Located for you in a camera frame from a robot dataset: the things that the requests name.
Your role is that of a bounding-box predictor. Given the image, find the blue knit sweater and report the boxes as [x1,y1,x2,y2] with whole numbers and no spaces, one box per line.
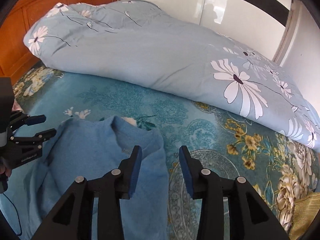
[1,116,169,239]

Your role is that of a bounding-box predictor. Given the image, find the teal floral bed blanket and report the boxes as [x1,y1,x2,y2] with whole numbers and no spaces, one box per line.
[14,63,319,239]

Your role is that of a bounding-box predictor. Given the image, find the yellow knit garment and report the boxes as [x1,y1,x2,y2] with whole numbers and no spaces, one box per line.
[289,192,319,240]

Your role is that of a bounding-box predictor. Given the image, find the orange wooden headboard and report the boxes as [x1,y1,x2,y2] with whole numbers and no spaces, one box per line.
[0,0,116,84]

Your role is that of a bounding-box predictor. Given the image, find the light blue floral duvet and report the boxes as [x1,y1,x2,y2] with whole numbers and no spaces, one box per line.
[23,0,319,150]

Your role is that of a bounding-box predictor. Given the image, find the white wardrobe with black stripe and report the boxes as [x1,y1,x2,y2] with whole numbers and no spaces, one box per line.
[124,0,292,60]

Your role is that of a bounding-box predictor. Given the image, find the wooden room door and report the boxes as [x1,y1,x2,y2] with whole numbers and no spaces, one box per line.
[273,0,300,66]

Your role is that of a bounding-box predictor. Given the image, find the black cable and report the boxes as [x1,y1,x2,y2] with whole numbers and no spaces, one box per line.
[2,192,23,237]

